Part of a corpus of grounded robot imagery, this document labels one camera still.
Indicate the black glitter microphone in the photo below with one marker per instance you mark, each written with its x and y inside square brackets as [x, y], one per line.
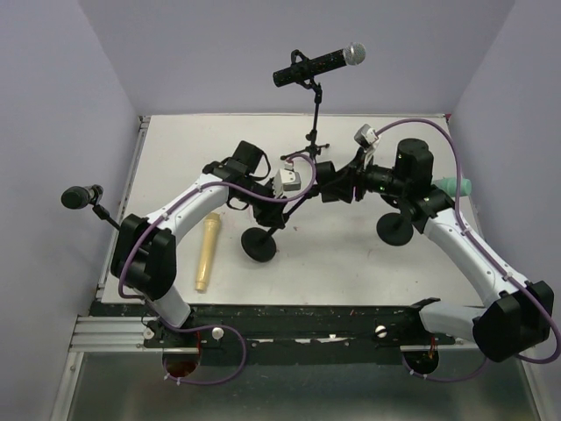
[303, 70]

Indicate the left edge microphone stand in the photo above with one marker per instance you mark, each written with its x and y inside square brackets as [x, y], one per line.
[98, 209]

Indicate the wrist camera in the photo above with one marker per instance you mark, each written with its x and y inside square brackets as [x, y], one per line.
[367, 138]
[286, 180]

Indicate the right round base stand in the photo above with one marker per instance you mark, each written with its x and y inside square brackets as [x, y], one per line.
[394, 229]

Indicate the small black microphone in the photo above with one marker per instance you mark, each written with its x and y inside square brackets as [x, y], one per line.
[79, 197]

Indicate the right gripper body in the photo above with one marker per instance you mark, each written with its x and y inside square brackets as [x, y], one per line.
[365, 176]

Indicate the round base microphone stand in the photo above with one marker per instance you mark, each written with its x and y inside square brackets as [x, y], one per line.
[259, 244]

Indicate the gold microphone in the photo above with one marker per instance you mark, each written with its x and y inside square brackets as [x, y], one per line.
[211, 230]

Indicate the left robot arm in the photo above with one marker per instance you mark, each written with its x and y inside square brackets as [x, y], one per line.
[145, 259]

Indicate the black tripod microphone stand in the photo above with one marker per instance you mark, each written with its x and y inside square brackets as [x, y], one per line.
[313, 150]

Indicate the black mounting rail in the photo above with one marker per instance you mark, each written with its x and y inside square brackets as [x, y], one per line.
[223, 335]

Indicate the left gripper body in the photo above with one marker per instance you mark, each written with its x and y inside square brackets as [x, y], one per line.
[262, 210]

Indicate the teal microphone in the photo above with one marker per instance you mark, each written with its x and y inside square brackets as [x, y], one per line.
[449, 186]

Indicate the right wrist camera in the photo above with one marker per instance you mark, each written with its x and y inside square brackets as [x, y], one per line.
[367, 138]

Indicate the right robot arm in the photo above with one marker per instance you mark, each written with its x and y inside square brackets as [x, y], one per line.
[515, 312]

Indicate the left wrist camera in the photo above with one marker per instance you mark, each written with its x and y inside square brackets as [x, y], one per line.
[286, 180]

